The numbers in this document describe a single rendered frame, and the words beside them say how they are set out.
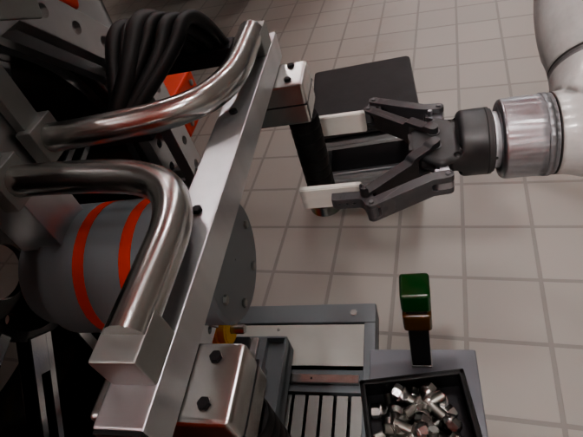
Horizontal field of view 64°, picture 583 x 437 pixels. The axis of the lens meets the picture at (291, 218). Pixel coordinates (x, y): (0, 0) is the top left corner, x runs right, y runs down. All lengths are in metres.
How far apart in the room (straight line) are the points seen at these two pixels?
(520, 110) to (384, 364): 0.47
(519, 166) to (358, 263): 1.03
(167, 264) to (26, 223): 0.24
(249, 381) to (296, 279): 1.24
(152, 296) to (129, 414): 0.06
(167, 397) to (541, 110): 0.44
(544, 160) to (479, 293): 0.92
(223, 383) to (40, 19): 0.38
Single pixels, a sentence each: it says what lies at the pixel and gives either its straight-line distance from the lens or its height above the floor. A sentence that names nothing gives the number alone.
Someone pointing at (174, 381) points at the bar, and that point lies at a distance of 0.28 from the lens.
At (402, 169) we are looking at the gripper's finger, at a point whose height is 0.84.
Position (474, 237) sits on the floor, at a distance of 1.57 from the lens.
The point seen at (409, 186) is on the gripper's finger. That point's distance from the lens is 0.51.
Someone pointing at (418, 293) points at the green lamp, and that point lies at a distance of 0.64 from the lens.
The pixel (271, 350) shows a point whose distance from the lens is 1.24.
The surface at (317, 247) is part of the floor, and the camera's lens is 1.59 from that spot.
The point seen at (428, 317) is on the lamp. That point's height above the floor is 0.61.
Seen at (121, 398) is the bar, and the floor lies 0.98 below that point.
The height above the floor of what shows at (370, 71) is 0.34.
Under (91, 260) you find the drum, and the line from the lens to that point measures 0.47.
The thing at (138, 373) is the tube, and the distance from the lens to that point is 0.26.
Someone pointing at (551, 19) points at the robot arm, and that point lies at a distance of 0.64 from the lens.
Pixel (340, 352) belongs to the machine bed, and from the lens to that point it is 1.27.
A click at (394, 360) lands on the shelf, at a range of 0.83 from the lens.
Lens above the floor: 1.19
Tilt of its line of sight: 44 degrees down
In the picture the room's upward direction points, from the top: 20 degrees counter-clockwise
